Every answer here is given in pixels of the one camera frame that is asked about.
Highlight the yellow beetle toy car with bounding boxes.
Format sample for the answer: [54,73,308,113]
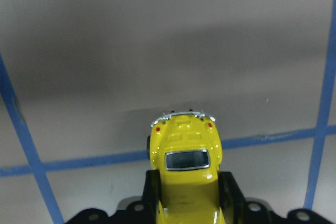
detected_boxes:
[147,110,225,223]

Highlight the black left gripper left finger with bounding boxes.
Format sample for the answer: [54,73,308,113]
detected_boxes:
[141,170,164,223]

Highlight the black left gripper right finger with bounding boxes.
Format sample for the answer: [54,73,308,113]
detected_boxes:
[219,172,246,224]

